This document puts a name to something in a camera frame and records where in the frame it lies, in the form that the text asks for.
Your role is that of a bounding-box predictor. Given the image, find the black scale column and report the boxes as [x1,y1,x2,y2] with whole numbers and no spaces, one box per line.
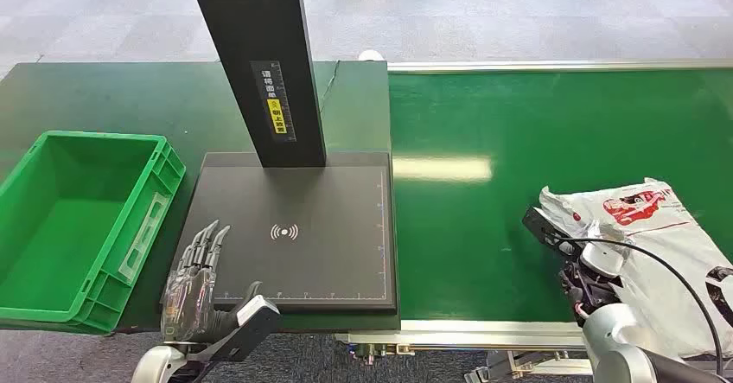
[184,0,328,169]

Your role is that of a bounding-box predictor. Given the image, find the black and yellow column label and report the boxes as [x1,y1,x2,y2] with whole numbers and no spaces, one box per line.
[250,61,297,143]

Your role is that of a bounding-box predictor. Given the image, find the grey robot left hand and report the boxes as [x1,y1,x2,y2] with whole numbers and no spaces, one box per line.
[160,220,264,344]

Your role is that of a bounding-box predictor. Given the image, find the green plastic crate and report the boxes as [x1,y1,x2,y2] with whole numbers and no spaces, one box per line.
[0,131,188,335]

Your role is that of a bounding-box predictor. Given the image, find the clear crate label pocket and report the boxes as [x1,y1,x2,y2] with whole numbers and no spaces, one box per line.
[118,192,171,284]

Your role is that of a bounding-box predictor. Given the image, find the black weighing scale platform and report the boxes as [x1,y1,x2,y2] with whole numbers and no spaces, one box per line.
[171,150,399,314]

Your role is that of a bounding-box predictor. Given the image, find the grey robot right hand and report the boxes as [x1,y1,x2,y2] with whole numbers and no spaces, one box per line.
[575,222,631,250]

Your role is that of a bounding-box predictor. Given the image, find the thin dark table cable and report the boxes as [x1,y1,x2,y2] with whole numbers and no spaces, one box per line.
[318,61,341,112]

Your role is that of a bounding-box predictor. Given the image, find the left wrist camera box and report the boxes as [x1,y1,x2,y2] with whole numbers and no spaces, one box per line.
[213,295,282,364]

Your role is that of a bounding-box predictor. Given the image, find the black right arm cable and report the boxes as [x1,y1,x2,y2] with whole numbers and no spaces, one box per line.
[549,233,725,377]

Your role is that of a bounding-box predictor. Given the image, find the white plastic mailer package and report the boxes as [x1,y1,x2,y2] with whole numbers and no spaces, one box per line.
[538,176,733,361]

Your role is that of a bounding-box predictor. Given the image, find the green conveyor belt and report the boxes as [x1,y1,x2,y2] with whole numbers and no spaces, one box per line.
[388,69,733,324]

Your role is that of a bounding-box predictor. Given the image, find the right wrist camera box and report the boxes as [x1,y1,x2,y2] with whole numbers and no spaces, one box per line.
[522,207,575,251]

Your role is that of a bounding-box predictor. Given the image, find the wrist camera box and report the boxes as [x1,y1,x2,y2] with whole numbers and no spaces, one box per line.
[522,207,575,251]
[213,295,282,364]

